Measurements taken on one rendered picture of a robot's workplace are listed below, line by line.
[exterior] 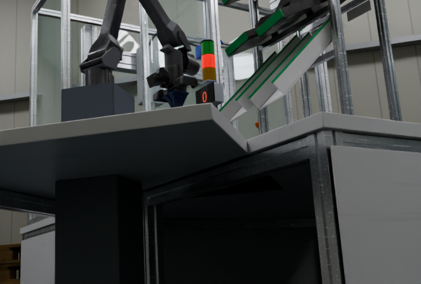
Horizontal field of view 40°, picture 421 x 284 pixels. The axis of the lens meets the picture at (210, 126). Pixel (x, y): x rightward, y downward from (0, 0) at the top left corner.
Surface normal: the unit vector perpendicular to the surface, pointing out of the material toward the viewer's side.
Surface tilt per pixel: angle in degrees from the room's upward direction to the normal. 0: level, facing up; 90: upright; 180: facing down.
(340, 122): 90
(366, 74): 90
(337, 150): 90
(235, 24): 90
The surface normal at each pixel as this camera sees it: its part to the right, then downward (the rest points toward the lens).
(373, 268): 0.53, -0.24
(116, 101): 0.97, -0.12
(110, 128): -0.25, -0.22
